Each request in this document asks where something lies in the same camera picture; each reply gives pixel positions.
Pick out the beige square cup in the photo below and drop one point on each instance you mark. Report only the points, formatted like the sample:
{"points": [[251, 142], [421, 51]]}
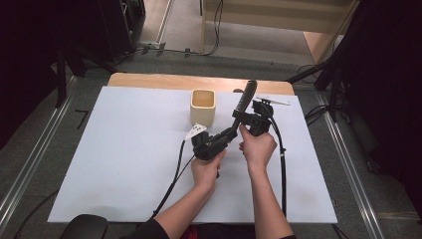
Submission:
{"points": [[202, 114]]}

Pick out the person's left hand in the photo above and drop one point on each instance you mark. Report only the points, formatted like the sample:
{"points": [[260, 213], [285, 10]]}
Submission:
{"points": [[207, 172]]}

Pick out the person's black clothing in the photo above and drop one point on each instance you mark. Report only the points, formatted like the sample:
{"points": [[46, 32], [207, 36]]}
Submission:
{"points": [[149, 231]]}

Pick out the red cloth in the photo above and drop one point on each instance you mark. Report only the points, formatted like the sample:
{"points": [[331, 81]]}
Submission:
{"points": [[191, 233]]}

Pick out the black metal stand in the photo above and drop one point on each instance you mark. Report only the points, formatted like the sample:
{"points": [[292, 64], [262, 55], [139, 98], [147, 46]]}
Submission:
{"points": [[61, 83], [333, 96]]}

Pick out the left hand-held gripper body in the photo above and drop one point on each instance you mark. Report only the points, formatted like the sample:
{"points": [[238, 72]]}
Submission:
{"points": [[207, 149]]}

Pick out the person's right hand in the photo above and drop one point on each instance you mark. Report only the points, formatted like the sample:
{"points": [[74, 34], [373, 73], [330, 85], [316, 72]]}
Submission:
{"points": [[257, 149]]}

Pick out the black rounded object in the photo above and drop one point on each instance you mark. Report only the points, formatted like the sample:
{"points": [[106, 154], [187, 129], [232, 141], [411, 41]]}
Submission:
{"points": [[84, 227]]}

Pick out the metal floor rail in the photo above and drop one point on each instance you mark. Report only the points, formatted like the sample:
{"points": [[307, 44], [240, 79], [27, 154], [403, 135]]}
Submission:
{"points": [[351, 172], [36, 156], [165, 20]]}

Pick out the white board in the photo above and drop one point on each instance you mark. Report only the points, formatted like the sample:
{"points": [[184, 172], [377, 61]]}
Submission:
{"points": [[116, 149]]}

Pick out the wooden table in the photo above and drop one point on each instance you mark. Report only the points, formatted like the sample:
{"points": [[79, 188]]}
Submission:
{"points": [[159, 80]]}

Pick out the black cabinet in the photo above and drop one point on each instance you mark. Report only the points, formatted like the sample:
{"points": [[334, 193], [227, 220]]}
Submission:
{"points": [[119, 26]]}

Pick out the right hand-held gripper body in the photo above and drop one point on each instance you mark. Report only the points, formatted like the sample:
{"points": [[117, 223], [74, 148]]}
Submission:
{"points": [[260, 122]]}

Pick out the beige wooden furniture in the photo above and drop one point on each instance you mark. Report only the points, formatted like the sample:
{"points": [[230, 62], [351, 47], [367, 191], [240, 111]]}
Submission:
{"points": [[265, 13]]}

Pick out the dark curtain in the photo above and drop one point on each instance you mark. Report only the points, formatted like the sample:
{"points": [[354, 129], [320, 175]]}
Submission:
{"points": [[391, 83], [26, 49]]}

